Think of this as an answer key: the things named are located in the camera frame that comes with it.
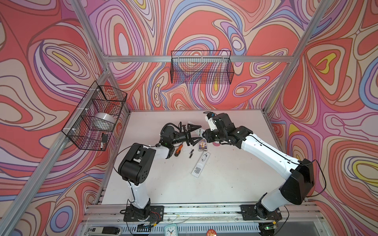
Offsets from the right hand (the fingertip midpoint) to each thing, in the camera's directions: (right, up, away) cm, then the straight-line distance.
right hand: (205, 137), depth 80 cm
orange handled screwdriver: (-16, -10, +14) cm, 24 cm away
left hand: (-2, +2, -1) cm, 3 cm away
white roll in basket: (-50, +9, -11) cm, 52 cm away
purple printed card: (0, -7, +18) cm, 19 cm away
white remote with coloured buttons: (-3, +3, +1) cm, 4 cm away
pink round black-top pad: (+9, -7, +18) cm, 21 cm away
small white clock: (-17, -42, -12) cm, 48 cm away
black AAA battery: (-7, -12, +15) cm, 21 cm away
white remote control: (-2, -18, +9) cm, 20 cm away
